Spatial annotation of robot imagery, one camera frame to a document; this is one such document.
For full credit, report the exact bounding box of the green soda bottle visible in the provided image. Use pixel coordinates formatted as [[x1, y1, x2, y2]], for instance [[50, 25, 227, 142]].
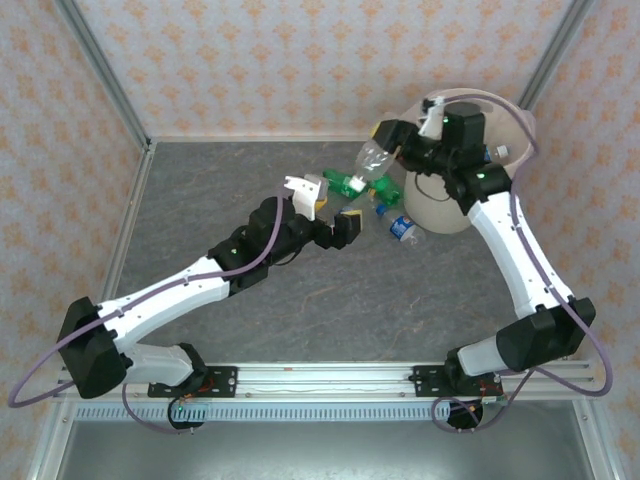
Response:
[[322, 168, 362, 200]]

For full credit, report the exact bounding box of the grey metal panel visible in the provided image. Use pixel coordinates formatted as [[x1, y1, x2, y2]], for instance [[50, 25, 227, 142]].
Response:
[[49, 419, 596, 480]]

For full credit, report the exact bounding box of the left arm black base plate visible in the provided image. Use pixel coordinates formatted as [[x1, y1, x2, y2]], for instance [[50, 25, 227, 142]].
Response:
[[147, 365, 239, 400]]

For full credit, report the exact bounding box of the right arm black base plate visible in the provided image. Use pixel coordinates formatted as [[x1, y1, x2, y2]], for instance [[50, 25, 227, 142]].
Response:
[[412, 364, 507, 400]]

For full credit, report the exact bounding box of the black round cable port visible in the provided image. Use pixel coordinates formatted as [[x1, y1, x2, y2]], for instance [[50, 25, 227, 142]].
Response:
[[167, 398, 206, 431], [446, 398, 485, 432]]

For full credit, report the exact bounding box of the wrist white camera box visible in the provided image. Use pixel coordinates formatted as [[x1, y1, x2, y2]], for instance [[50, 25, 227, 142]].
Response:
[[283, 174, 327, 221], [418, 96, 447, 140]]

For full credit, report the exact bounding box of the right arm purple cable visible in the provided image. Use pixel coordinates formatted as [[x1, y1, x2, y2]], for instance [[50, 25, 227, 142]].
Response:
[[429, 92, 615, 434]]

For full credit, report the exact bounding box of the clear bottle white cap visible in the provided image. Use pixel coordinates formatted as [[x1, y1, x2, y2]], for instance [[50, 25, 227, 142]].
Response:
[[349, 138, 397, 195]]

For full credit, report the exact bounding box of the Pepsi bottle blue cap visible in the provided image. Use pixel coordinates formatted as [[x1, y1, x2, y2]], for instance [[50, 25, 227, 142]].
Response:
[[374, 204, 420, 246]]

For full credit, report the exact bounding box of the cream plastic bin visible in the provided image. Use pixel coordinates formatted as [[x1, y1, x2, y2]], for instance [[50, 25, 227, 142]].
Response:
[[402, 87, 539, 235]]

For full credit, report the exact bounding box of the aluminium frame post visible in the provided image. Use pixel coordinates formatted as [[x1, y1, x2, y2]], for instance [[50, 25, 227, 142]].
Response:
[[53, 0, 153, 151], [517, 0, 599, 114], [572, 399, 619, 480], [27, 399, 76, 480]]

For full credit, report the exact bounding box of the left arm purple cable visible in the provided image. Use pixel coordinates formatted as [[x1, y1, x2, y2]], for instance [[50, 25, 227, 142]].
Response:
[[7, 187, 301, 436]]

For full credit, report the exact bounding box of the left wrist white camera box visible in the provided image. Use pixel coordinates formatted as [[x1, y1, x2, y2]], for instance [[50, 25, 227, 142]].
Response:
[[283, 174, 327, 221]]

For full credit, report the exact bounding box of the slotted grey cable duct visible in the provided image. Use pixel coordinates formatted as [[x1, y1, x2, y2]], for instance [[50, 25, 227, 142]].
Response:
[[73, 403, 454, 422]]

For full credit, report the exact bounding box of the green bottle yellow cap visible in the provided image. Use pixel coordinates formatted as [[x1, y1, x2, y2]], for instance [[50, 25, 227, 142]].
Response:
[[368, 175, 404, 207]]

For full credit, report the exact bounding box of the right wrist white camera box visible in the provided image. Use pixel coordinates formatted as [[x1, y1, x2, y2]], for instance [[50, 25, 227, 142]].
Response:
[[418, 96, 447, 140]]

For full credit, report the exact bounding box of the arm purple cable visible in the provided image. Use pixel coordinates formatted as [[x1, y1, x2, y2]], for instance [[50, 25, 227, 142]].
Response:
[[7, 187, 301, 436], [429, 92, 615, 434]]

